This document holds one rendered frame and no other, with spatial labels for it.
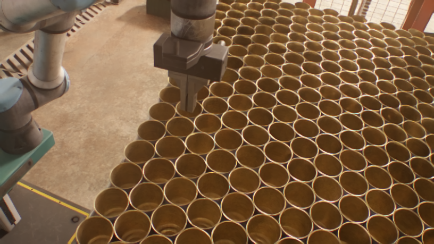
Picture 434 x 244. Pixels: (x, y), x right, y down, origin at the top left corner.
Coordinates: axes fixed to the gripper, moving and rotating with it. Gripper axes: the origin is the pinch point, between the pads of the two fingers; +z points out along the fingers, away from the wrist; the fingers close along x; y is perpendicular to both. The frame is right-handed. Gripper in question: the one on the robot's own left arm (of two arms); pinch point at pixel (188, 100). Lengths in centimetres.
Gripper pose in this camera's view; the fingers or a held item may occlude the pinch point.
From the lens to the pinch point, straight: 71.2
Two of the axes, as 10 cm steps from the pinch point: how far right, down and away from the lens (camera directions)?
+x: -9.6, -2.4, 1.1
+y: 2.5, -6.6, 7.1
